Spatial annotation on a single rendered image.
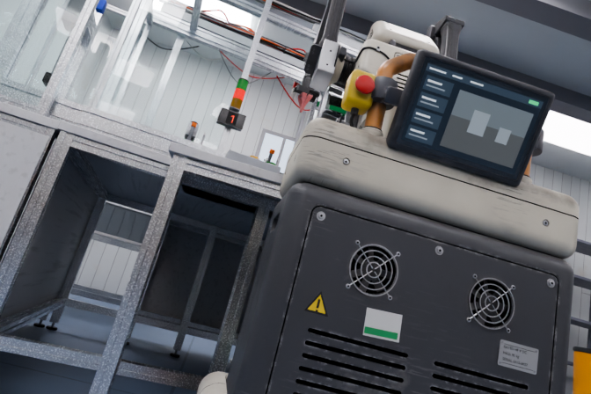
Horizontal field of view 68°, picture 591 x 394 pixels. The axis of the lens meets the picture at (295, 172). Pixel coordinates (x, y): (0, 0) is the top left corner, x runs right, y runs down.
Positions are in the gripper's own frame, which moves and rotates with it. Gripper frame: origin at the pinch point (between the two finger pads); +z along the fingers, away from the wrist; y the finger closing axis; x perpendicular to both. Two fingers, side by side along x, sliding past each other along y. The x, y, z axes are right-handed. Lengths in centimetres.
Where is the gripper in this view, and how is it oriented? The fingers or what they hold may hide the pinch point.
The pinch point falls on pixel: (301, 110)
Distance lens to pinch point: 184.3
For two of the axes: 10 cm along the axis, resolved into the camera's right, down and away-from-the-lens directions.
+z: -2.6, 9.3, -2.4
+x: 3.0, -1.6, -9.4
